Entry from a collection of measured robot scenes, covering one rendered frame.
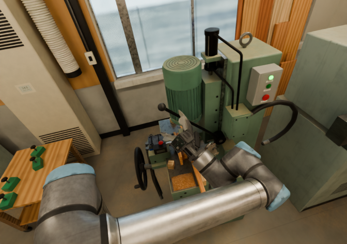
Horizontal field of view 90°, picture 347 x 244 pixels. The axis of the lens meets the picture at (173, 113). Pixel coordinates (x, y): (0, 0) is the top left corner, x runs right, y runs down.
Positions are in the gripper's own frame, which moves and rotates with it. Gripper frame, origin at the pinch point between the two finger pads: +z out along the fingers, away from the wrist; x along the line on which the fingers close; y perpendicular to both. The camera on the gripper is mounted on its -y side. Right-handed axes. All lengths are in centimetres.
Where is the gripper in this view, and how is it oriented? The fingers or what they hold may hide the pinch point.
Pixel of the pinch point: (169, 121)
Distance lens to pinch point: 80.5
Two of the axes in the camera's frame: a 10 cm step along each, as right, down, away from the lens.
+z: -6.6, -6.9, 2.8
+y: -5.1, 1.5, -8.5
